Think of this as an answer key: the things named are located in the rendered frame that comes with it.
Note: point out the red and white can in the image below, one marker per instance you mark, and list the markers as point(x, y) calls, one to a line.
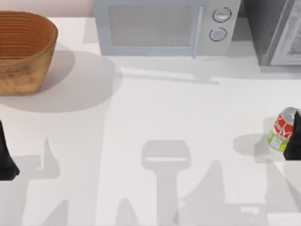
point(281, 129)

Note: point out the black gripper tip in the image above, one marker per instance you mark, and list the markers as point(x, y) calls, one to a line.
point(295, 141)
point(5, 160)

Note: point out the pale microwave oven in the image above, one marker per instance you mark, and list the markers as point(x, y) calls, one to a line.
point(150, 26)

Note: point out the brown woven basket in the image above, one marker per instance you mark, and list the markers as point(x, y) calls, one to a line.
point(23, 58)

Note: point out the microwave knob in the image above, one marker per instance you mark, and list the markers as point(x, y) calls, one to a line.
point(221, 14)
point(218, 34)

